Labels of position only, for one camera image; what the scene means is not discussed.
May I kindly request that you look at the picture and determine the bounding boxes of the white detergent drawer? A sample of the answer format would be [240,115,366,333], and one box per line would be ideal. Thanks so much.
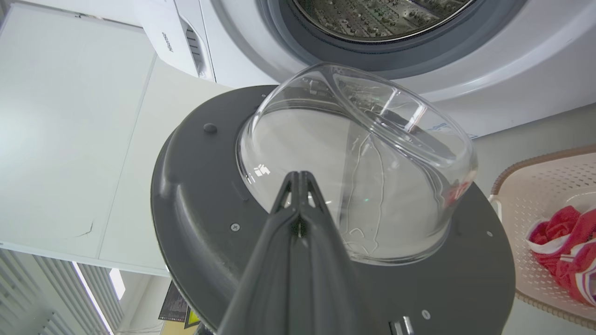
[132,0,216,80]

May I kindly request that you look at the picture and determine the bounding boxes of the dark poster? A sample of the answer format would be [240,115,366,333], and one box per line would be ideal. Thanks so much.
[158,281,201,329]

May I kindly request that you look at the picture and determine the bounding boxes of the beige plastic laundry basket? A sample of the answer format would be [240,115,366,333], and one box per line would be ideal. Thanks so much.
[488,145,596,330]

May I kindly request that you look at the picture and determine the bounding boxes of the grey washing machine door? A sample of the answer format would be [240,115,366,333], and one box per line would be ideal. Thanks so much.
[150,63,516,335]

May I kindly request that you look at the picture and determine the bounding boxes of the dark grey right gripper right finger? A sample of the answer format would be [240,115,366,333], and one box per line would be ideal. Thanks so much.
[286,171,373,335]

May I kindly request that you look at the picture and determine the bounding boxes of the white cabinet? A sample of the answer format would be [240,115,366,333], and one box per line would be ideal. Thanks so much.
[0,2,233,277]

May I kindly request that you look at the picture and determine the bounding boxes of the white washing machine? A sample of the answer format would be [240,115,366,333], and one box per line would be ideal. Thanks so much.
[175,0,596,139]

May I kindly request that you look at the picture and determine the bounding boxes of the red and white garment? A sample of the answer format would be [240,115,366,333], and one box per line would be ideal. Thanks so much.
[526,206,596,308]

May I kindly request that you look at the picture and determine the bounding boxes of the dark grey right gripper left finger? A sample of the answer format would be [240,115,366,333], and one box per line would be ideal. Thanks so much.
[217,171,301,335]

